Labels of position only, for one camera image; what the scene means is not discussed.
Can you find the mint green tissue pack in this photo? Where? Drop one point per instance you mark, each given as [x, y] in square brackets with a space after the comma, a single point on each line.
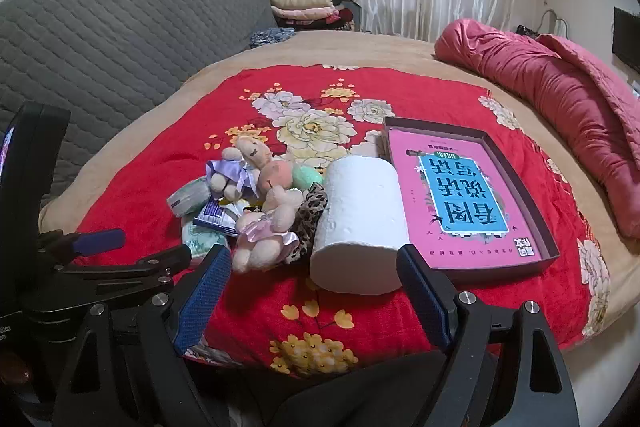
[190, 197]

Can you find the pink quilt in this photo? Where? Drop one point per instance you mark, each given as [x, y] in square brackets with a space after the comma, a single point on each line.
[550, 97]

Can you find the peach makeup sponge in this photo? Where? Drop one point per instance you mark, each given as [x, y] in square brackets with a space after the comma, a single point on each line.
[277, 174]

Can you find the red and dark folded clothes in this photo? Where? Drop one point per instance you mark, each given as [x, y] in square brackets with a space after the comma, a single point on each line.
[325, 23]

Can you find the white toilet paper roll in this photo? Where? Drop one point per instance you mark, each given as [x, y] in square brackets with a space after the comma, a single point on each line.
[360, 217]

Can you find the blue patterned cloth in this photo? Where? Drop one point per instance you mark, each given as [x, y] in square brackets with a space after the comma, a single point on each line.
[270, 38]

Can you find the green makeup sponge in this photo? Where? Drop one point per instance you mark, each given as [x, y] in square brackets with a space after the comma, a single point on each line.
[307, 177]

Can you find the tan bed sheet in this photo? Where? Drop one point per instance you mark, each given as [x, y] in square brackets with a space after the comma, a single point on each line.
[375, 52]

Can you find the leopard print scrunchie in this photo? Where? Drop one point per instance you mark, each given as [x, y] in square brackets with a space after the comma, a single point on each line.
[307, 222]

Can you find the grey quilted cover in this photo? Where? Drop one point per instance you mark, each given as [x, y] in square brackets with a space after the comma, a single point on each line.
[125, 47]

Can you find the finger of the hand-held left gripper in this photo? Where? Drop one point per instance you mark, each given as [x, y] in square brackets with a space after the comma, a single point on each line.
[100, 241]
[125, 274]

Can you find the red floral blanket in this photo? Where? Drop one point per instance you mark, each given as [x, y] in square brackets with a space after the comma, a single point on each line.
[175, 157]

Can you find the white patterned sock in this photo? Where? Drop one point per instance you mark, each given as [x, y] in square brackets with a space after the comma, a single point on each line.
[205, 249]

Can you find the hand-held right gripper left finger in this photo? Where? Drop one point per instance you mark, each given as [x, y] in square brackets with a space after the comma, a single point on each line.
[200, 302]

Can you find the beige folded cloth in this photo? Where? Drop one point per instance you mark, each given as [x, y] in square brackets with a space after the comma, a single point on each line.
[300, 0]

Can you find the plush bear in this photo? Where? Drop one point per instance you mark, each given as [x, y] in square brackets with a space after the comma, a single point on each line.
[232, 172]
[260, 247]

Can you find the brown shallow cardboard box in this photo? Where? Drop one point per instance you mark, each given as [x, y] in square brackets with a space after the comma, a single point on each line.
[500, 270]

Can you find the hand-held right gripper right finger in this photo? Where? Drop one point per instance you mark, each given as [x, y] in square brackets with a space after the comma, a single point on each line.
[425, 302]

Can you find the black wall television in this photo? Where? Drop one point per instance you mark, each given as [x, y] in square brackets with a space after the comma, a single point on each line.
[629, 37]

